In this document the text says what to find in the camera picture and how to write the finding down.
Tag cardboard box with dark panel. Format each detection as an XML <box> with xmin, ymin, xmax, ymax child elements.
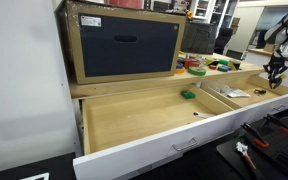
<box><xmin>63</xmin><ymin>0</ymin><xmax>187</xmax><ymax>86</ymax></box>

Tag wooden drawer with white front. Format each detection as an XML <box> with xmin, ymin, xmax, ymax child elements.
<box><xmin>73</xmin><ymin>83</ymin><xmax>252</xmax><ymax>180</ymax></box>
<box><xmin>200</xmin><ymin>74</ymin><xmax>288</xmax><ymax>123</ymax></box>

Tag grey tote bag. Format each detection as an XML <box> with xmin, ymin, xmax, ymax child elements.
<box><xmin>180</xmin><ymin>21</ymin><xmax>218</xmax><ymax>56</ymax></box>

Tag clear plastic screw box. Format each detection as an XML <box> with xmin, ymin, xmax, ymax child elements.
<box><xmin>213</xmin><ymin>83</ymin><xmax>232</xmax><ymax>95</ymax></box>

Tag black office chair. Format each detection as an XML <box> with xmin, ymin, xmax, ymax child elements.
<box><xmin>213</xmin><ymin>28</ymin><xmax>234</xmax><ymax>56</ymax></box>

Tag metal drawer handle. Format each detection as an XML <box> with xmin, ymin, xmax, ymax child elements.
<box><xmin>171</xmin><ymin>137</ymin><xmax>199</xmax><ymax>153</ymax></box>
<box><xmin>272</xmin><ymin>104</ymin><xmax>287</xmax><ymax>113</ymax></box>

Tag small cardboard box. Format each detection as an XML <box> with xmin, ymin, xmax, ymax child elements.
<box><xmin>230</xmin><ymin>17</ymin><xmax>242</xmax><ymax>35</ymax></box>

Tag black perforated board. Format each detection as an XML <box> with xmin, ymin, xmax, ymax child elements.
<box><xmin>216</xmin><ymin>113</ymin><xmax>288</xmax><ymax>180</ymax></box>

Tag white strip with black ends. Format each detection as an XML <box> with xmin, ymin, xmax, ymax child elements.
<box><xmin>193</xmin><ymin>111</ymin><xmax>215</xmax><ymax>120</ymax></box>

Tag orange handled black clamp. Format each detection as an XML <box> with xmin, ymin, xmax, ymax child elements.
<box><xmin>240</xmin><ymin>122</ymin><xmax>270</xmax><ymax>150</ymax></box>
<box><xmin>264</xmin><ymin>113</ymin><xmax>288</xmax><ymax>135</ymax></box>

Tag green tape roll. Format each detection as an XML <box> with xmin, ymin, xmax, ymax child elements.
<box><xmin>187</xmin><ymin>66</ymin><xmax>207</xmax><ymax>77</ymax></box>

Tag wide black yellow hazard tape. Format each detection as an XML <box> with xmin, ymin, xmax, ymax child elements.
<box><xmin>205</xmin><ymin>58</ymin><xmax>220</xmax><ymax>67</ymax></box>

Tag silver plastic bag with label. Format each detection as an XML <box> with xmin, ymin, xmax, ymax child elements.
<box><xmin>227</xmin><ymin>88</ymin><xmax>252</xmax><ymax>99</ymax></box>

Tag black key bunch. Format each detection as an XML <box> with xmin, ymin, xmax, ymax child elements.
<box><xmin>253</xmin><ymin>88</ymin><xmax>268</xmax><ymax>97</ymax></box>

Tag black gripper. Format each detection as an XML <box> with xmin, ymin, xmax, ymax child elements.
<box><xmin>263</xmin><ymin>49</ymin><xmax>288</xmax><ymax>79</ymax></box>

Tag orange handled white pliers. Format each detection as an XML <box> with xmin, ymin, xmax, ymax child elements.
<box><xmin>235</xmin><ymin>141</ymin><xmax>262</xmax><ymax>180</ymax></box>

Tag green packet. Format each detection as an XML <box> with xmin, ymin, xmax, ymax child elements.
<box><xmin>179</xmin><ymin>90</ymin><xmax>196</xmax><ymax>100</ymax></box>

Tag large red tape roll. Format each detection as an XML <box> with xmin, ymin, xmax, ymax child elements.
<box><xmin>183</xmin><ymin>59</ymin><xmax>201</xmax><ymax>69</ymax></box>

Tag red poster board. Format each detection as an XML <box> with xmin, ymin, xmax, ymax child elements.
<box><xmin>105</xmin><ymin>0</ymin><xmax>145</xmax><ymax>10</ymax></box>

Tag white shelving unit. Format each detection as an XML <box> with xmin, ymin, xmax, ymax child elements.
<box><xmin>189</xmin><ymin>0</ymin><xmax>240</xmax><ymax>33</ymax></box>

